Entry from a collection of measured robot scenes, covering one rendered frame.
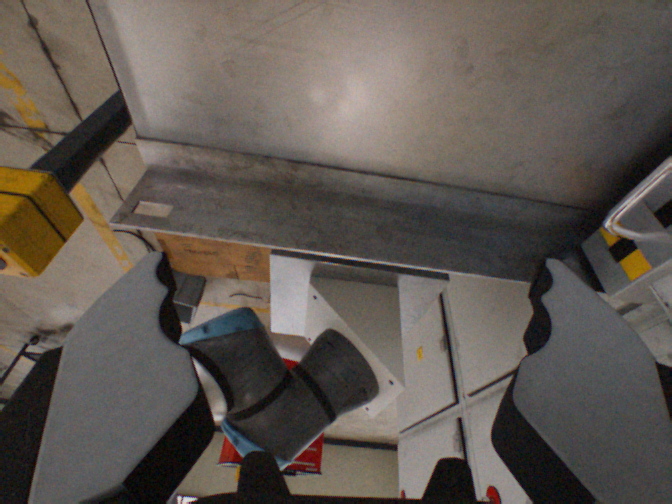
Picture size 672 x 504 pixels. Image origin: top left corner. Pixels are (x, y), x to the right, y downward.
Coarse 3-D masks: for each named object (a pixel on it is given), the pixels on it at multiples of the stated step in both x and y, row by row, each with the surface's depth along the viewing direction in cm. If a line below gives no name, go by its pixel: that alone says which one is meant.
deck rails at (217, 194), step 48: (144, 144) 25; (144, 192) 26; (192, 192) 27; (240, 192) 27; (288, 192) 28; (336, 192) 28; (384, 192) 28; (432, 192) 27; (480, 192) 27; (240, 240) 24; (288, 240) 25; (336, 240) 26; (384, 240) 26; (432, 240) 27; (480, 240) 28; (528, 240) 29; (576, 240) 30
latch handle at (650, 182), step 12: (660, 168) 19; (648, 180) 19; (660, 180) 19; (636, 192) 20; (648, 192) 20; (624, 204) 21; (612, 216) 22; (612, 228) 22; (624, 228) 23; (636, 240) 23
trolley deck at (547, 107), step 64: (128, 0) 18; (192, 0) 18; (256, 0) 18; (320, 0) 18; (384, 0) 17; (448, 0) 17; (512, 0) 17; (576, 0) 17; (640, 0) 16; (128, 64) 21; (192, 64) 21; (256, 64) 20; (320, 64) 20; (384, 64) 20; (448, 64) 20; (512, 64) 19; (576, 64) 19; (640, 64) 19; (192, 128) 24; (256, 128) 24; (320, 128) 24; (384, 128) 23; (448, 128) 23; (512, 128) 23; (576, 128) 22; (640, 128) 22; (512, 192) 27; (576, 192) 27
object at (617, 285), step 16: (656, 192) 22; (656, 208) 22; (592, 240) 27; (624, 240) 25; (592, 256) 27; (608, 256) 26; (624, 256) 24; (608, 272) 25; (624, 272) 24; (656, 272) 22; (608, 288) 25; (624, 288) 24; (640, 288) 24; (656, 304) 25
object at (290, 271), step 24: (288, 264) 54; (312, 264) 54; (336, 264) 53; (360, 264) 54; (384, 264) 55; (288, 288) 61; (408, 288) 58; (432, 288) 57; (288, 312) 68; (408, 312) 65
